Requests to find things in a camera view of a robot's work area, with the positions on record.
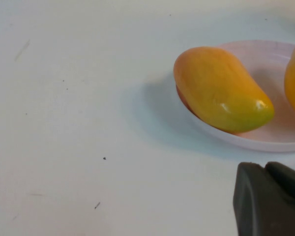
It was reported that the pink round plate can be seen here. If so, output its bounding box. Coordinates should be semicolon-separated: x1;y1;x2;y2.
176;40;295;153

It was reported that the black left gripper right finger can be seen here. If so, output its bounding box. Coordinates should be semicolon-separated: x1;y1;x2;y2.
265;161;295;211

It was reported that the orange-tinted yellow mango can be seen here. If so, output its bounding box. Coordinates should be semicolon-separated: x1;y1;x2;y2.
173;46;276;135

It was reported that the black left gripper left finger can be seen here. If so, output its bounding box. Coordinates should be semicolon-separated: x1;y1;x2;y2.
232;161;295;236

